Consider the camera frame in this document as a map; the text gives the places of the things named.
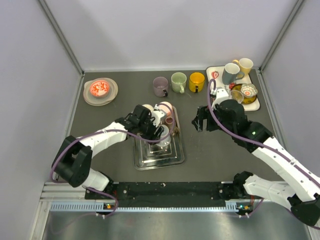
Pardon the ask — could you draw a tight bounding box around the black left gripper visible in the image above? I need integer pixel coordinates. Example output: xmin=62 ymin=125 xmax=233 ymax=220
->
xmin=137 ymin=115 xmax=164 ymax=145

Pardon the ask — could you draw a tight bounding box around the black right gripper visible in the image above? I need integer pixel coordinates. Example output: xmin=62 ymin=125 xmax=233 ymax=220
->
xmin=191 ymin=104 xmax=235 ymax=136

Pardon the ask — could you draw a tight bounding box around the light grey ceramic mug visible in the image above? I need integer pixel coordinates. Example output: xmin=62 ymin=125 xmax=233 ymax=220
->
xmin=151 ymin=124 xmax=171 ymax=148

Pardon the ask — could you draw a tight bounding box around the yellow ceramic mug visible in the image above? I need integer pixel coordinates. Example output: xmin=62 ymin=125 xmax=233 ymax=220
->
xmin=189 ymin=72 xmax=206 ymax=93

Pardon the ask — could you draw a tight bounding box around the light green ceramic mug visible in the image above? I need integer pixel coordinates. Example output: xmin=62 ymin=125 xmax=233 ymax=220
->
xmin=171 ymin=72 xmax=187 ymax=94

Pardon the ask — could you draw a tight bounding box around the purple ceramic mug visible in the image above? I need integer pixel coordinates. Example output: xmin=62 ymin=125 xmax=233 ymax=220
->
xmin=152 ymin=76 xmax=169 ymax=97

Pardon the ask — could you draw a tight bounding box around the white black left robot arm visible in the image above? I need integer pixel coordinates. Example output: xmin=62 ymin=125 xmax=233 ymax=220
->
xmin=51 ymin=105 xmax=165 ymax=199

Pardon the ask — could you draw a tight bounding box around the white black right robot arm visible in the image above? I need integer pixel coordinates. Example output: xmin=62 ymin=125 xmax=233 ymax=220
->
xmin=191 ymin=99 xmax=320 ymax=227

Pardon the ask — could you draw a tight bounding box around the cream ceramic mug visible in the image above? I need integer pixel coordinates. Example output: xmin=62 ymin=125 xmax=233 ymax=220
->
xmin=142 ymin=104 xmax=154 ymax=113

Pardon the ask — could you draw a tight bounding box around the brown striped small mug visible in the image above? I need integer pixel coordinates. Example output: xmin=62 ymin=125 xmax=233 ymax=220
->
xmin=164 ymin=116 xmax=180 ymax=135

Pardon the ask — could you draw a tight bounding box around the pink ceramic mug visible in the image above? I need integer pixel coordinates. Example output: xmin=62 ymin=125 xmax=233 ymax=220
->
xmin=159 ymin=101 xmax=173 ymax=117

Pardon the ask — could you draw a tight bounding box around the dark grey tall mug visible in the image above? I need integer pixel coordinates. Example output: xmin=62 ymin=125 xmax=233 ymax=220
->
xmin=222 ymin=63 xmax=245 ymax=85

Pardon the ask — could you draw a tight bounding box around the pale yellow mug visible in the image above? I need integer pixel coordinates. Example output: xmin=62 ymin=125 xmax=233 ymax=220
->
xmin=232 ymin=58 xmax=254 ymax=75

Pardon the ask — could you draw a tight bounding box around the silver metal tray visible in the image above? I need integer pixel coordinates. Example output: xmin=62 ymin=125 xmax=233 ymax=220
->
xmin=132 ymin=106 xmax=185 ymax=171

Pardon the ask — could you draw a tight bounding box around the clear glass cup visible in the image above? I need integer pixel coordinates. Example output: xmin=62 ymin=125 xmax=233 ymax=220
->
xmin=230 ymin=90 xmax=244 ymax=104

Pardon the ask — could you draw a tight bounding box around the strawberry print white tray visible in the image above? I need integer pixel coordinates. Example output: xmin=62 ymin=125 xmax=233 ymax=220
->
xmin=206 ymin=66 xmax=261 ymax=112

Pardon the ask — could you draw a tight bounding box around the yellow ceramic bowl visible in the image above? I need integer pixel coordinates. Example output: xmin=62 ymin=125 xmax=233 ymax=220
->
xmin=230 ymin=83 xmax=258 ymax=105

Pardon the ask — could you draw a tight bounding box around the blue patterned small bowl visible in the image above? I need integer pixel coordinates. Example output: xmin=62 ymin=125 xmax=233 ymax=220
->
xmin=240 ymin=83 xmax=258 ymax=98

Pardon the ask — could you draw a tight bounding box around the red patterned bowl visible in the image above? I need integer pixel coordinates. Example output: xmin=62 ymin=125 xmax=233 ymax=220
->
xmin=89 ymin=80 xmax=110 ymax=98

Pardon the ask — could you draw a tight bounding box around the grey ceramic plate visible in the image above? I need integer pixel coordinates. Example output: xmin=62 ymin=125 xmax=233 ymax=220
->
xmin=83 ymin=77 xmax=119 ymax=107

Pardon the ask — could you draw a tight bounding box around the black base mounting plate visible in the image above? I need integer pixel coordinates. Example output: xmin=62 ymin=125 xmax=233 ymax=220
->
xmin=84 ymin=181 xmax=264 ymax=208

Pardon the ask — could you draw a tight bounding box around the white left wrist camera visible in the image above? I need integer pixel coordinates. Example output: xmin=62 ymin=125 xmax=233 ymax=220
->
xmin=151 ymin=104 xmax=167 ymax=127

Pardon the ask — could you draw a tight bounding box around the grey slotted cable duct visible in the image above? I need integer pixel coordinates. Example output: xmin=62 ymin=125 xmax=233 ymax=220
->
xmin=49 ymin=199 xmax=263 ymax=213

